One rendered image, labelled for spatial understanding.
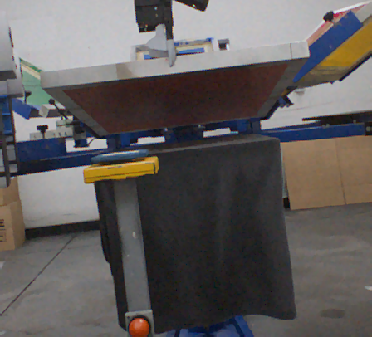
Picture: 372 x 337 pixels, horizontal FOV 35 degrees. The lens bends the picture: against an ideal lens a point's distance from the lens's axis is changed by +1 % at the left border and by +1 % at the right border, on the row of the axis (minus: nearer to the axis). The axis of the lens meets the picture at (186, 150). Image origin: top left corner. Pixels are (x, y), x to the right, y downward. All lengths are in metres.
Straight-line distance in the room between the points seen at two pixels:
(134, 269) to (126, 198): 0.13
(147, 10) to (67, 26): 4.88
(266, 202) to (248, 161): 0.10
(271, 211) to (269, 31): 4.81
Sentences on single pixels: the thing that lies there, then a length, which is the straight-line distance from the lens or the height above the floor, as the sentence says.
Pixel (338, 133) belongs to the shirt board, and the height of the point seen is 0.89.
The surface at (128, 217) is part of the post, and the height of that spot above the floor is 0.85.
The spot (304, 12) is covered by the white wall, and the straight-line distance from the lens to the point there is 6.23.
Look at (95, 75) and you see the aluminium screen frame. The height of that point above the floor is 1.14.
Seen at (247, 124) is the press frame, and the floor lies 0.97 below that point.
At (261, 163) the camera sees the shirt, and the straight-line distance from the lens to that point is 1.39.
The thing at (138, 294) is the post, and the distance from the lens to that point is 1.14.
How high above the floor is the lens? 1.02
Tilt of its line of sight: 3 degrees down
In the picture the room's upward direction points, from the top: 7 degrees counter-clockwise
